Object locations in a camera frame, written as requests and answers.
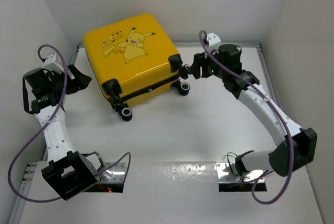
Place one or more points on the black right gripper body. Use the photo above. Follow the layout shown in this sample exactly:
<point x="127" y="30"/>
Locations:
<point x="210" y="67"/>

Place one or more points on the yellow suitcase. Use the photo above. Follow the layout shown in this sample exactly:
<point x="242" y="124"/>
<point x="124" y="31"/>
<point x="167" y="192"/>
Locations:
<point x="134" y="60"/>

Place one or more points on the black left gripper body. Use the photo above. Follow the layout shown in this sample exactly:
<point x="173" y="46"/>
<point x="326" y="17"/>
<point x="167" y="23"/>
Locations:
<point x="58" y="82"/>

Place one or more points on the aluminium frame rail left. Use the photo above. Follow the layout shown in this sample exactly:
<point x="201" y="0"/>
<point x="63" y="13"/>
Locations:
<point x="31" y="177"/>

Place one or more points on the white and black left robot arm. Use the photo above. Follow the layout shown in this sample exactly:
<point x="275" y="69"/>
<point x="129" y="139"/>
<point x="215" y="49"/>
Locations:
<point x="68" y="172"/>

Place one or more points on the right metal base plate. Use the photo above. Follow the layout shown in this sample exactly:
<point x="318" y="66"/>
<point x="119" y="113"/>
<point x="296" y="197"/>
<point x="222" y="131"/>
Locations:
<point x="225" y="176"/>

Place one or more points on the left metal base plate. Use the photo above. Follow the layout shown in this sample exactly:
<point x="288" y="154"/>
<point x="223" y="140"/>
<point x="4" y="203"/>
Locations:
<point x="114" y="175"/>

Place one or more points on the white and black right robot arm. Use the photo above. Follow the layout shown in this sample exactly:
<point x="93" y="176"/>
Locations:
<point x="295" y="145"/>

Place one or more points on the white front platform board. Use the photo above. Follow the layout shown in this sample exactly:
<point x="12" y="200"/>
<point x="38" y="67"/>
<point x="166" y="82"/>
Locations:
<point x="181" y="193"/>

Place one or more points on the metal base plate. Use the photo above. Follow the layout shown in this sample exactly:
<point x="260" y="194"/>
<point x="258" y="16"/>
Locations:
<point x="114" y="175"/>
<point x="225" y="176"/>

